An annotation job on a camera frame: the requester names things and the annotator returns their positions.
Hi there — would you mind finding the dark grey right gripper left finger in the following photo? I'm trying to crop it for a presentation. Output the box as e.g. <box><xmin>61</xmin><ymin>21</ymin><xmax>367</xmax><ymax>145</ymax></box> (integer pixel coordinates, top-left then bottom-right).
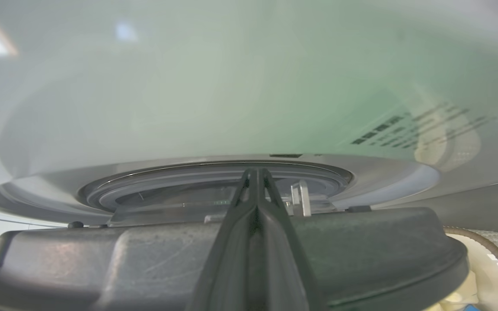
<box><xmin>188</xmin><ymin>168</ymin><xmax>257</xmax><ymax>311</ymax></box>

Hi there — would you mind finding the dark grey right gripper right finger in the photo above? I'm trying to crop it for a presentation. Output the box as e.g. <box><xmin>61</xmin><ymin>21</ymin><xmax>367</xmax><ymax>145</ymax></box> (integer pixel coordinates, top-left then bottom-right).
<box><xmin>251</xmin><ymin>168</ymin><xmax>328</xmax><ymax>311</ymax></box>

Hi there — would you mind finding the black round glass washer door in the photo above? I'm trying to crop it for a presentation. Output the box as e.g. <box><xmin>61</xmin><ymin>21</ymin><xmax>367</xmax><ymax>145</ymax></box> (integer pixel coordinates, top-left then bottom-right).
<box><xmin>0</xmin><ymin>179</ymin><xmax>469</xmax><ymax>311</ymax></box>

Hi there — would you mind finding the yellow bear print garment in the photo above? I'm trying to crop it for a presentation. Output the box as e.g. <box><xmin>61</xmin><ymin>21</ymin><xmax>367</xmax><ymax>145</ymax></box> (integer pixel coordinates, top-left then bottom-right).
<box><xmin>424</xmin><ymin>272</ymin><xmax>481</xmax><ymax>311</ymax></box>

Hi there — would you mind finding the white front-load washing machine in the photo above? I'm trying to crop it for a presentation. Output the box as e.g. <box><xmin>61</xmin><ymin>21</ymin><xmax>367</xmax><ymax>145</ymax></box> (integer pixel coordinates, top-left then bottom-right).
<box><xmin>0</xmin><ymin>0</ymin><xmax>498</xmax><ymax>242</ymax></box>

